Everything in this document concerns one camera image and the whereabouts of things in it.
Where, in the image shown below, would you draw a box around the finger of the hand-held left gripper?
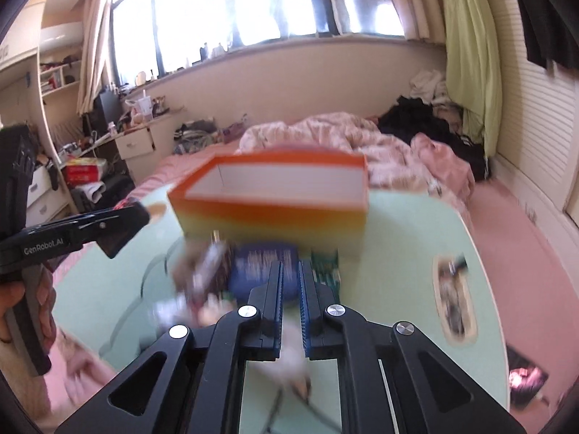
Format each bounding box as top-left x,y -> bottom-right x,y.
77,203 -> 151,259

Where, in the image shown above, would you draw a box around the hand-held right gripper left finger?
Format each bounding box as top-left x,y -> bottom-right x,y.
54,262 -> 283,434

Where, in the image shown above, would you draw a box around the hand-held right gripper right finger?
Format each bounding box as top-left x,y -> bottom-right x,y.
301,258 -> 528,434

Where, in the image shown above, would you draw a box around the blue hard case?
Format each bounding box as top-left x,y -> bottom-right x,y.
227,244 -> 300,301

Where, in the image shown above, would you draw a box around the brown drink carton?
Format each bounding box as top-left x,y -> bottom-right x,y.
174,239 -> 233,299

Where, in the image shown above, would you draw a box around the orange gradient storage box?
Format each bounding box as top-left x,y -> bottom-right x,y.
167,150 -> 369,263

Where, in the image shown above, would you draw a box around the green cartoon print desktop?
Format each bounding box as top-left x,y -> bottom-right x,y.
52,185 -> 510,434

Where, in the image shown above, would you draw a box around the person's left hand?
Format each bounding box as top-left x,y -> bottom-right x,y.
0,275 -> 58,354

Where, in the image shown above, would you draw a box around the green patterned object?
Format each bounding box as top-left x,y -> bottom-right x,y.
312,248 -> 340,290

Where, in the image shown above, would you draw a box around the red cardboard box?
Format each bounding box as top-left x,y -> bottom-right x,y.
61,157 -> 109,186

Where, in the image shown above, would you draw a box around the white nightstand drawer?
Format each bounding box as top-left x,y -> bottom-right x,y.
115,127 -> 157,173

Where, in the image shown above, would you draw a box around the black monitor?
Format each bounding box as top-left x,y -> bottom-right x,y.
93,90 -> 123,136

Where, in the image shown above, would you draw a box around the dark striped clothes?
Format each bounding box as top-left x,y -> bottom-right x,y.
174,120 -> 218,154

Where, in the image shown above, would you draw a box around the pink fuzzy clothing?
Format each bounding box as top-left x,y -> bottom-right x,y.
50,330 -> 118,412

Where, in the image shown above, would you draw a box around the pile of foil wrappers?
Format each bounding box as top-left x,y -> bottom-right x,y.
436,278 -> 473,337

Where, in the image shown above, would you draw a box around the purple pouch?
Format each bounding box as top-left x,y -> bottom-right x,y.
221,122 -> 247,143

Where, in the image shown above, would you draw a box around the black candy wrapper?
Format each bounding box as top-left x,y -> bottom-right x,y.
436,255 -> 471,281

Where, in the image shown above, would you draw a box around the beige curtain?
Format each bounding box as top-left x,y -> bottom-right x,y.
77,0 -> 114,116

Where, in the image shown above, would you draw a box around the pink garment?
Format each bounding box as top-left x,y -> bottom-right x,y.
411,133 -> 476,200

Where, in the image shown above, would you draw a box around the black clothes pile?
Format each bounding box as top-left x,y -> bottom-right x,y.
377,97 -> 491,182

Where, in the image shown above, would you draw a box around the dark glossy flat object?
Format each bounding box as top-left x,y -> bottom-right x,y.
504,346 -> 550,410

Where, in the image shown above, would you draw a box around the white clothes pile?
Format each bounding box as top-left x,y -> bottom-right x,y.
409,70 -> 462,120

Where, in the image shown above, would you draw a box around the window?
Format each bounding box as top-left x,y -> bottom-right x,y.
111,0 -> 408,86

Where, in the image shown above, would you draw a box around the white louvered closet door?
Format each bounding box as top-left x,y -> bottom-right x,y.
493,31 -> 579,218

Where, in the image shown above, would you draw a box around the light green curtain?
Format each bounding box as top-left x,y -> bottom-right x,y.
440,0 -> 504,157

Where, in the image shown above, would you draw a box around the black hanging garment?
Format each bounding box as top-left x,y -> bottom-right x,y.
509,0 -> 579,80

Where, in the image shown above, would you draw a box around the white wall shelf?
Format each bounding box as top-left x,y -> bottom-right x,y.
38,59 -> 82,95

